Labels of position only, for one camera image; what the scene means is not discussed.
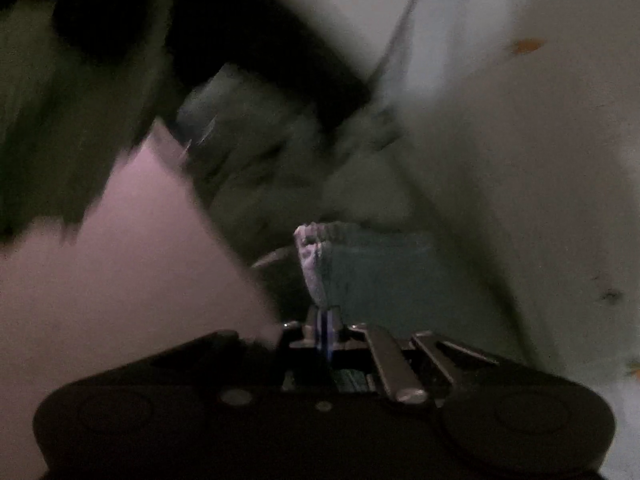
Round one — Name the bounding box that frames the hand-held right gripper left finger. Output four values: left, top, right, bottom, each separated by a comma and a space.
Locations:
220, 305, 328, 406

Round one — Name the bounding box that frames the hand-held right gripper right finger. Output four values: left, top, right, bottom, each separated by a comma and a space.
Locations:
325, 307, 501, 404

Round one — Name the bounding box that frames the blue denim garment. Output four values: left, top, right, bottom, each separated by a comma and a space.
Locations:
175, 67, 506, 361

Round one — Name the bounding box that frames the dark green cloth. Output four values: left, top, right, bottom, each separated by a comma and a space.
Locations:
0, 0, 173, 243

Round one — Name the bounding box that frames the carrot print bed sheet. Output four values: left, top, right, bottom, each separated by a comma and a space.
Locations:
350, 0, 640, 480

